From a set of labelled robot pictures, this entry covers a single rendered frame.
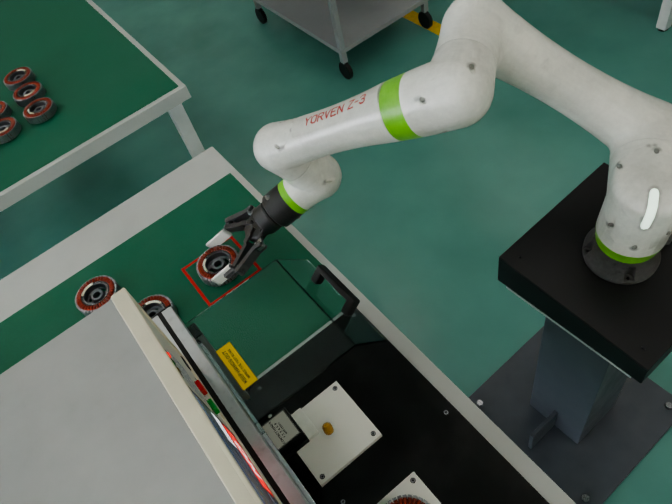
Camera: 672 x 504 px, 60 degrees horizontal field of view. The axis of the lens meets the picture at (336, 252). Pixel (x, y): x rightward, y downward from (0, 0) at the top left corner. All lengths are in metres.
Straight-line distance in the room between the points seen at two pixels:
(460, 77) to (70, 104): 1.67
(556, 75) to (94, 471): 0.96
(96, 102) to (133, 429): 1.72
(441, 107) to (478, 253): 1.42
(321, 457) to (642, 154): 0.82
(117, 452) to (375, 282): 1.71
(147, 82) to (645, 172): 1.68
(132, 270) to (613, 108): 1.20
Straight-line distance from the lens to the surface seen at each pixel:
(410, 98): 1.01
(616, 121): 1.22
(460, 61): 1.00
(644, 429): 2.07
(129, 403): 0.73
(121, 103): 2.24
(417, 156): 2.73
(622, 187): 1.15
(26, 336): 1.71
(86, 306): 1.60
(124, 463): 0.70
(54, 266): 1.81
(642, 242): 1.21
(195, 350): 0.98
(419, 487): 1.16
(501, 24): 1.12
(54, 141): 2.23
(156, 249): 1.66
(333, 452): 1.20
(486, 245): 2.38
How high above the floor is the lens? 1.90
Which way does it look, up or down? 51 degrees down
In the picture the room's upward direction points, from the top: 18 degrees counter-clockwise
